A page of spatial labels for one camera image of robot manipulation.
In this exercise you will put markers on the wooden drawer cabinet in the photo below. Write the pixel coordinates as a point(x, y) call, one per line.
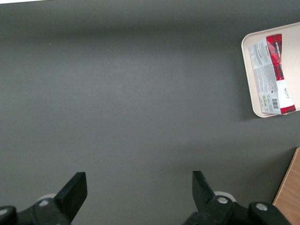
point(290, 187)

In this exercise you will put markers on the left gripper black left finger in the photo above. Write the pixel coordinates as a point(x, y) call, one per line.
point(68, 201)

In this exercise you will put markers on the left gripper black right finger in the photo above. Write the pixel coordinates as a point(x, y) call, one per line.
point(206, 206)

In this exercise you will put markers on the red cookie box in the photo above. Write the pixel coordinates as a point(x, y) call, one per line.
point(264, 70)

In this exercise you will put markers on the beige plastic tray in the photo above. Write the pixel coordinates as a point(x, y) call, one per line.
point(291, 47)

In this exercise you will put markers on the dark grey table mat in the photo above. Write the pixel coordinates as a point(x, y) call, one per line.
point(140, 93)

